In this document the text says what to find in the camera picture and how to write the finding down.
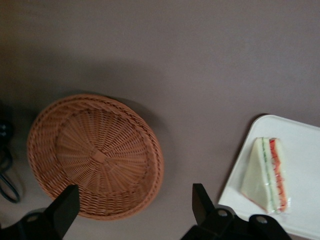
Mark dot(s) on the triangle sandwich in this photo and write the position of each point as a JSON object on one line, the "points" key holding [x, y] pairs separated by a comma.
{"points": [[255, 180]]}

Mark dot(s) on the beige rectangular tray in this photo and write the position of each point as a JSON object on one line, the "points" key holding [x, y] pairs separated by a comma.
{"points": [[300, 155]]}

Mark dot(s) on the round brown wicker basket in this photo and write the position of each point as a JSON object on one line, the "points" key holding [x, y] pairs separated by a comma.
{"points": [[100, 155]]}

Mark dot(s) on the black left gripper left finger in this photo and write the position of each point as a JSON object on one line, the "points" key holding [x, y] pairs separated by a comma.
{"points": [[57, 220]]}

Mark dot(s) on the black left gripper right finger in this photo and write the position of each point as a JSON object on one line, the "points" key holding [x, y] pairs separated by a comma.
{"points": [[207, 220]]}

